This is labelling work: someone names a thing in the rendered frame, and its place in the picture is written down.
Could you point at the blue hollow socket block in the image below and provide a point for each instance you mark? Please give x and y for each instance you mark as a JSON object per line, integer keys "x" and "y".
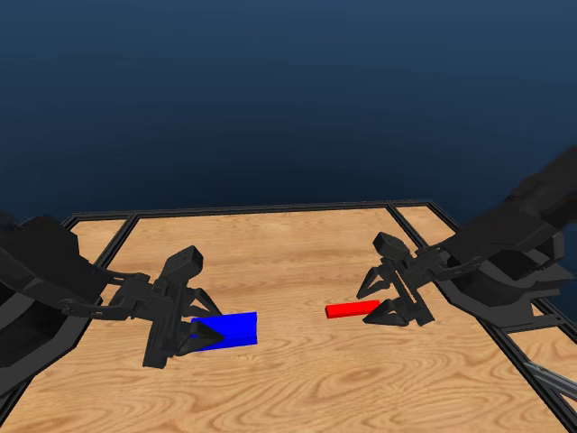
{"x": 236, "y": 329}

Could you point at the thin red peg bar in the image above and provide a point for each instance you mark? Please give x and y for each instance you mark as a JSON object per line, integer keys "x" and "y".
{"x": 351, "y": 309}

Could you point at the black table frame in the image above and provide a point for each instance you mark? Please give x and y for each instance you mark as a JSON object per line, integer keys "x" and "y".
{"x": 270, "y": 209}

